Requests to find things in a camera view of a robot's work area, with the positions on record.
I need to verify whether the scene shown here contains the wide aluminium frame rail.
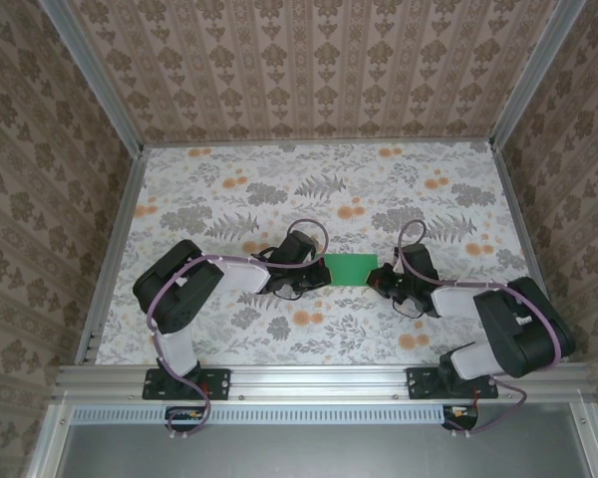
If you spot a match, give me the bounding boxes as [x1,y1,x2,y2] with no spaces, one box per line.
[52,362,597,402]

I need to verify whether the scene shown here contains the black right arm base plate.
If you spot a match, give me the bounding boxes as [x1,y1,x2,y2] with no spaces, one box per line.
[407,366,499,401]

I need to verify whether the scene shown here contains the black cable connector box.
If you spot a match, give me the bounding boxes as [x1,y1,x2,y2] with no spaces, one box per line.
[442,403,480,432]
[164,405,206,432]

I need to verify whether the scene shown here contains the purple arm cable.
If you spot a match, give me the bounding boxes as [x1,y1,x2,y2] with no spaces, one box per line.
[396,218,565,440]
[147,217,330,442]

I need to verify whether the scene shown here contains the aluminium frame post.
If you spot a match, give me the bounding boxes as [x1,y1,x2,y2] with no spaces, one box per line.
[488,0,579,148]
[42,0,147,156]

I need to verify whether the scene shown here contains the aluminium table side rail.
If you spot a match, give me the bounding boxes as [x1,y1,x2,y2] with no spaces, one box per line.
[487,141,570,364]
[81,146,149,367]

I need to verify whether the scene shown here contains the grey metal panel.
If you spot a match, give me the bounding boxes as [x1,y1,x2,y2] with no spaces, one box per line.
[54,422,587,478]

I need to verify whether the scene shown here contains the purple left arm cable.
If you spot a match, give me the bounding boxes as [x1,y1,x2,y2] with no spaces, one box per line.
[147,217,330,442]

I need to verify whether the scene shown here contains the green cloth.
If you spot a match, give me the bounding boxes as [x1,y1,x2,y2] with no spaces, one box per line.
[325,253,380,289]

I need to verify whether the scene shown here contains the floral table cover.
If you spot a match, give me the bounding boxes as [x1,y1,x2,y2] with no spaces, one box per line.
[86,143,560,367]

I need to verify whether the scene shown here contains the white slotted cable duct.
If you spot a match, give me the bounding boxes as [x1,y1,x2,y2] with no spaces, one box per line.
[72,403,479,425]

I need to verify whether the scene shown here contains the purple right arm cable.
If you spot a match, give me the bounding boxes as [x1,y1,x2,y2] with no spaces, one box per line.
[396,218,565,440]

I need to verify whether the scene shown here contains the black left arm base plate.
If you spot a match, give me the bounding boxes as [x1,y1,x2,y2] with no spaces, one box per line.
[143,366,232,401]

